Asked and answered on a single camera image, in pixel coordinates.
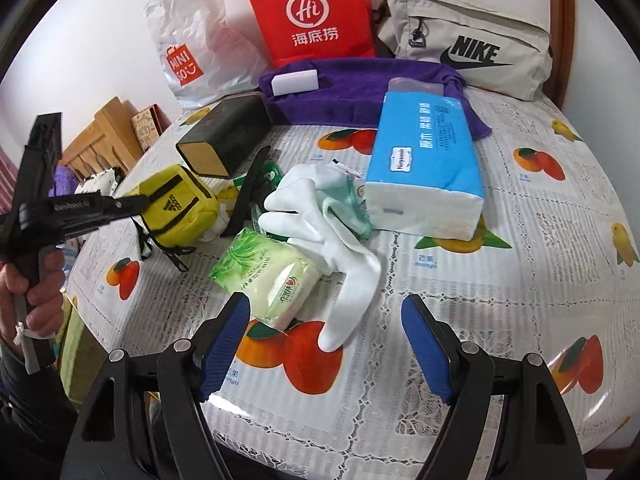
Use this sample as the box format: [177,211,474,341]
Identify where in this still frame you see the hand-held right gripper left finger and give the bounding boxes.
[60,292,251,480]

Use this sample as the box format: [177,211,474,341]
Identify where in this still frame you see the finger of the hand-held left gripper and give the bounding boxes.
[59,211,133,240]
[49,194,152,215]

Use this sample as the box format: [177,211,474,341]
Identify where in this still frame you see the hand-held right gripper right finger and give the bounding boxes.
[401,294,588,480]

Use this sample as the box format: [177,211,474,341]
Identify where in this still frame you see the yellow pouch with black strap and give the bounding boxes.
[122,164,221,273]

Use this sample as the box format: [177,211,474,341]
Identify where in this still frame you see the green wet wipes pack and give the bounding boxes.
[209,227,321,331]

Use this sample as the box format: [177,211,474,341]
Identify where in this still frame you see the white socks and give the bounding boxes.
[257,164,383,353]

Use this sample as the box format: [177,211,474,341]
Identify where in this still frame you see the green snack packet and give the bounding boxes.
[252,160,286,221]

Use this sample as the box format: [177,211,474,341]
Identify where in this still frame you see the fruit print sachet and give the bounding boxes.
[327,160,363,181]

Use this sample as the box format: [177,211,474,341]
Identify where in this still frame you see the person's left forearm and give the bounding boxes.
[0,335,86,480]

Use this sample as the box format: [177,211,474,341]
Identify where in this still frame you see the person's left hand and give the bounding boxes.
[0,247,66,343]

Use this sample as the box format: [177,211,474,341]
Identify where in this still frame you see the white spotted cloth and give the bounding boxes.
[75,167,126,196]

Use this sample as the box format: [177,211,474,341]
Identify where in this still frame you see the pink striped cloth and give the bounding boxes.
[0,150,21,211]

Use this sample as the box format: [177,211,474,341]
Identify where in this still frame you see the purple plush toy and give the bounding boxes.
[52,165,83,196]

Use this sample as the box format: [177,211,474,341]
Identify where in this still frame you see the wooden headboard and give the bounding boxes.
[60,96,146,181]

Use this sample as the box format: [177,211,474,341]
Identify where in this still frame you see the fruit print tablecloth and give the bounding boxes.
[60,80,640,480]

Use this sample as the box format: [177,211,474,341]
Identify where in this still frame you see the dark green tin box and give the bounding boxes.
[176,92,273,179]

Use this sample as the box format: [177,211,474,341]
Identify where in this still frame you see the black plastic strip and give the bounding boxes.
[220,145,273,238]

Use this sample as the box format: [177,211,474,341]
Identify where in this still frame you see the pale green mesh sock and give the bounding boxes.
[320,180,373,238]

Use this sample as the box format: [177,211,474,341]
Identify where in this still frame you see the blue tissue pack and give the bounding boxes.
[362,78,486,241]

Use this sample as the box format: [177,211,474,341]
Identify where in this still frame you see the white plastic shopping bag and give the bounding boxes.
[145,0,271,111]

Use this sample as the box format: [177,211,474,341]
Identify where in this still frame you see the white sponge block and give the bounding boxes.
[270,68,321,96]

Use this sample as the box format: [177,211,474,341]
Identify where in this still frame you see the purple cloth tray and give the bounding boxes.
[259,57,493,140]

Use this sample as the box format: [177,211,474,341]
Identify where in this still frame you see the red paper bag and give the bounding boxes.
[242,0,378,68]

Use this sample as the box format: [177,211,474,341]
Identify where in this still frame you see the beige waist bag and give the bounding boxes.
[375,0,553,102]

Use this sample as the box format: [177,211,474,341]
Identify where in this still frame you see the brown wooden chair back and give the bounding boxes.
[547,0,576,106]

